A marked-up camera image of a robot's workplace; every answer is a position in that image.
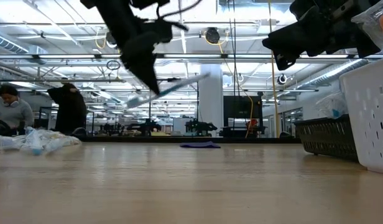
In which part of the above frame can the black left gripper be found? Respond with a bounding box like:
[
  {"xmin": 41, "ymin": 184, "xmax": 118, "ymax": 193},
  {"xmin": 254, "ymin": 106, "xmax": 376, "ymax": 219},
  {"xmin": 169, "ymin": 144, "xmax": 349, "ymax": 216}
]
[{"xmin": 119, "ymin": 17, "xmax": 173, "ymax": 96}]

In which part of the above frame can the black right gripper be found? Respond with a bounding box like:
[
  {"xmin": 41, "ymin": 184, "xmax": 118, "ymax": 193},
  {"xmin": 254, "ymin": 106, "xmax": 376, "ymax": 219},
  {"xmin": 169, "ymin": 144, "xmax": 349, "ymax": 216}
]
[{"xmin": 262, "ymin": 0, "xmax": 360, "ymax": 71}]

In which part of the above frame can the background robot station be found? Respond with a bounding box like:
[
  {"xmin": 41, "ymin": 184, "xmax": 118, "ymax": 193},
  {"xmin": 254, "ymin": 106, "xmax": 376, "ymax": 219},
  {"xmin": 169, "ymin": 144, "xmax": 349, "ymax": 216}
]
[
  {"xmin": 184, "ymin": 119, "xmax": 218, "ymax": 137},
  {"xmin": 126, "ymin": 119, "xmax": 163, "ymax": 136}
]

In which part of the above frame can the black monitor screen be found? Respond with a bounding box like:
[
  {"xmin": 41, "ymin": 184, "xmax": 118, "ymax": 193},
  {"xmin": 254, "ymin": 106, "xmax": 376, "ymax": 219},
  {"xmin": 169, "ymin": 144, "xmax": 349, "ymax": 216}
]
[{"xmin": 223, "ymin": 95, "xmax": 263, "ymax": 119}]

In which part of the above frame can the person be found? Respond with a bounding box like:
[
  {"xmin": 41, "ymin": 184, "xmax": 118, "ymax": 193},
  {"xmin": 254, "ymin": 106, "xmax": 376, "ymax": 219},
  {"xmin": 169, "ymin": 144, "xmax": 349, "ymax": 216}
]
[
  {"xmin": 0, "ymin": 84, "xmax": 34, "ymax": 137},
  {"xmin": 47, "ymin": 82, "xmax": 88, "ymax": 135}
]

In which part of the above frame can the dark blue cloth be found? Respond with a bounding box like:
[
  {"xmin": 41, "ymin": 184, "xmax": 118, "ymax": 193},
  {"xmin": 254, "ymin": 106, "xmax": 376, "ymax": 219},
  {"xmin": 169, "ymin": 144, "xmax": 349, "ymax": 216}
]
[{"xmin": 179, "ymin": 141, "xmax": 221, "ymax": 149}]

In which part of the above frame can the black perforated plastic basket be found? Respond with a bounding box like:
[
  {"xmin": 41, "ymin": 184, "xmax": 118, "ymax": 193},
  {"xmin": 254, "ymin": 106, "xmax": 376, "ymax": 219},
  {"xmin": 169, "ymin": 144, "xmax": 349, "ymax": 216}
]
[{"xmin": 294, "ymin": 114, "xmax": 360, "ymax": 162}]

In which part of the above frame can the white perforated plastic basket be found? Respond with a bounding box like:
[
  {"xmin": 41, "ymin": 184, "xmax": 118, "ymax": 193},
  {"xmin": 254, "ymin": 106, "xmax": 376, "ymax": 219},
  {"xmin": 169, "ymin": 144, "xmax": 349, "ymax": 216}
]
[{"xmin": 338, "ymin": 57, "xmax": 383, "ymax": 174}]

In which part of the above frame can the black metal rig frame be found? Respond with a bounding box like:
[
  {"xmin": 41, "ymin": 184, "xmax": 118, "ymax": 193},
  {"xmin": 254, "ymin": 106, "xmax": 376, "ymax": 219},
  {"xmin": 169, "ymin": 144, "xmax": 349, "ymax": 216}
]
[{"xmin": 149, "ymin": 78, "xmax": 200, "ymax": 135}]

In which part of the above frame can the yellow curved cable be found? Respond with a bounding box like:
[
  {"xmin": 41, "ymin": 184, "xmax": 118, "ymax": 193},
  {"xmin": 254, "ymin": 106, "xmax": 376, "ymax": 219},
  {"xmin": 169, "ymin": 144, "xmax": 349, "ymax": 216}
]
[{"xmin": 203, "ymin": 29, "xmax": 254, "ymax": 138}]

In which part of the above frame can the black table frame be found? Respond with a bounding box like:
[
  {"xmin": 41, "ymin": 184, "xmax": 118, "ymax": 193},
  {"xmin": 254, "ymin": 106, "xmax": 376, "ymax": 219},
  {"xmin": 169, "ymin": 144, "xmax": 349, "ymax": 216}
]
[{"xmin": 81, "ymin": 136, "xmax": 304, "ymax": 144}]

